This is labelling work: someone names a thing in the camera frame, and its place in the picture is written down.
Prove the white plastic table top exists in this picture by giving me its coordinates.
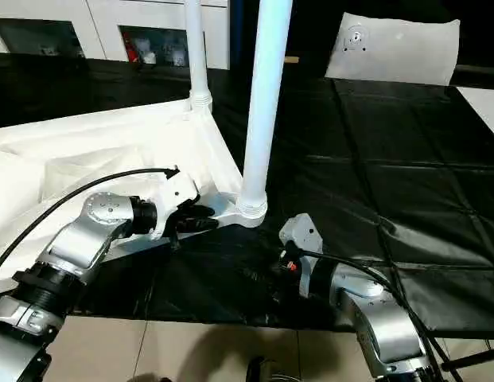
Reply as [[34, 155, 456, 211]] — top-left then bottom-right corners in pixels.
[[0, 97, 269, 296]]

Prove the black work mat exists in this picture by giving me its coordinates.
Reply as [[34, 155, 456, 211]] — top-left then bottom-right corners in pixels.
[[0, 51, 494, 333]]

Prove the black robot foot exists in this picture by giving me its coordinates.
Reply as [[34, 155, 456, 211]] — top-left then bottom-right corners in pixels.
[[130, 372, 169, 382]]

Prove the black metal stand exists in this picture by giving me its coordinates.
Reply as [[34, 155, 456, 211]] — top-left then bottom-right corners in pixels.
[[440, 349, 494, 370]]

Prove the black cabinet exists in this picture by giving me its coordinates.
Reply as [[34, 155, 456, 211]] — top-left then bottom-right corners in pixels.
[[228, 0, 348, 79]]

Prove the white cabinet with glass doors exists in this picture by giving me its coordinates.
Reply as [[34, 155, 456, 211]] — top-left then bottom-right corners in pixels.
[[0, 0, 232, 71]]

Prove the white chair back panel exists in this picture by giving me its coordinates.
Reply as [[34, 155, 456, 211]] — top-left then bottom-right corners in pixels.
[[324, 11, 462, 86]]

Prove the white sheet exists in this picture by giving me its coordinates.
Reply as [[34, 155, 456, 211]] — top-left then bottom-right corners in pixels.
[[455, 85, 494, 143]]

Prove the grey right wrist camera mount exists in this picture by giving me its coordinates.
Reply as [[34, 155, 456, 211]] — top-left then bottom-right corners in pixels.
[[278, 212, 325, 260]]

